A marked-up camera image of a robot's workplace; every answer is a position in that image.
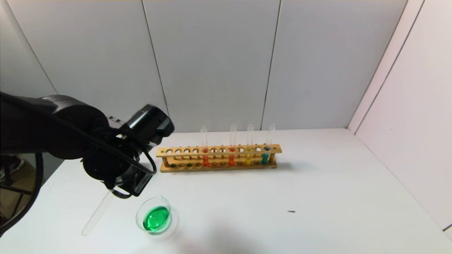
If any orange pigment glass test tube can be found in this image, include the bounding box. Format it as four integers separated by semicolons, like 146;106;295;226
228;123;237;166
201;126;209;167

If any clear glass dish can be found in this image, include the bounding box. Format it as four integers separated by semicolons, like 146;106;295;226
136;195;180;241

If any thin black cable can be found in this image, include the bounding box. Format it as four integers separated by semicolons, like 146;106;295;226
0;92;157;199

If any black metal frame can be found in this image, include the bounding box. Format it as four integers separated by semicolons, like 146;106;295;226
0;183;33;219

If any blue pigment glass test tube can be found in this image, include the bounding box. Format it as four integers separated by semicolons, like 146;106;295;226
261;123;275;165

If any thick black cable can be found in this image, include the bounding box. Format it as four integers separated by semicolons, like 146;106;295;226
0;152;44;234

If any wooden test tube rack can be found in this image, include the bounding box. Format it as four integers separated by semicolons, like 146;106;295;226
156;144;283;173

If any yellow pigment glass test tube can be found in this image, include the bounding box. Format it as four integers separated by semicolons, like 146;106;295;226
81;190;114;237
245;124;254;165

